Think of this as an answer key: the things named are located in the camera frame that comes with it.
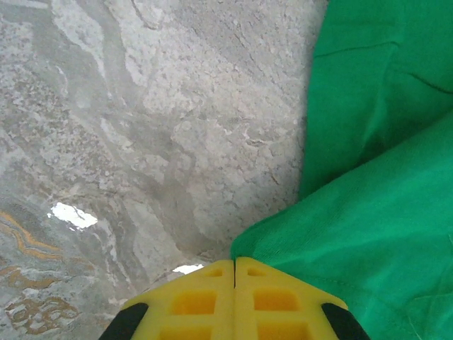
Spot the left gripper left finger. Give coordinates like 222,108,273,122
98,259,236,340

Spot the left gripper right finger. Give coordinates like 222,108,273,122
234,256,371,340

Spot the green t-shirt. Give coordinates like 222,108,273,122
229,0,453,340

